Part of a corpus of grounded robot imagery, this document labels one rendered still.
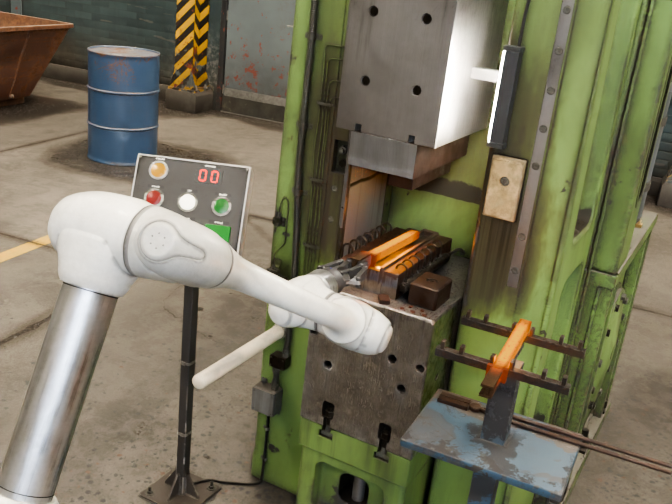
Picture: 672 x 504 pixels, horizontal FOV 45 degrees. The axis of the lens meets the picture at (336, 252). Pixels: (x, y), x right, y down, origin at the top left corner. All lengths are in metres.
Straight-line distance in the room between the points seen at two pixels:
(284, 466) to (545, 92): 1.57
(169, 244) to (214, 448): 1.93
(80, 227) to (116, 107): 5.28
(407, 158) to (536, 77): 0.39
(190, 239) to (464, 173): 1.44
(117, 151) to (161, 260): 5.48
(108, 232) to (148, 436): 1.91
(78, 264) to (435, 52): 1.09
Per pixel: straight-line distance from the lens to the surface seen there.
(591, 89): 2.16
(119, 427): 3.32
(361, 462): 2.51
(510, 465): 2.03
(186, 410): 2.77
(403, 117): 2.17
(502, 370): 1.83
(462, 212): 2.67
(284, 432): 2.88
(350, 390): 2.41
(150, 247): 1.35
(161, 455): 3.16
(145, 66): 6.72
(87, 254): 1.45
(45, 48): 8.78
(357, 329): 1.79
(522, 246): 2.27
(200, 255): 1.38
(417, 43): 2.14
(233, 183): 2.39
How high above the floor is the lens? 1.82
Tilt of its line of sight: 20 degrees down
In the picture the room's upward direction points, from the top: 7 degrees clockwise
